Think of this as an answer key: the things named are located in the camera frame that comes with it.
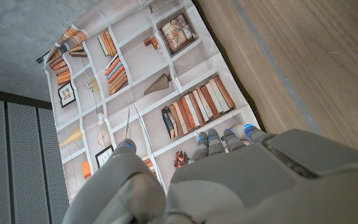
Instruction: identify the black backdrop rod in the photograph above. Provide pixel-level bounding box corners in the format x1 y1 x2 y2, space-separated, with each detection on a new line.
35 51 51 65

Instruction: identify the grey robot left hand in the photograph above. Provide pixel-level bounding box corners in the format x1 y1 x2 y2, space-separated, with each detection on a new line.
62 123 358 224

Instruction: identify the printed bookshelf backdrop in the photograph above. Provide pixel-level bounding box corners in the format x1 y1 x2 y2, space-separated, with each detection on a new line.
44 0 262 203

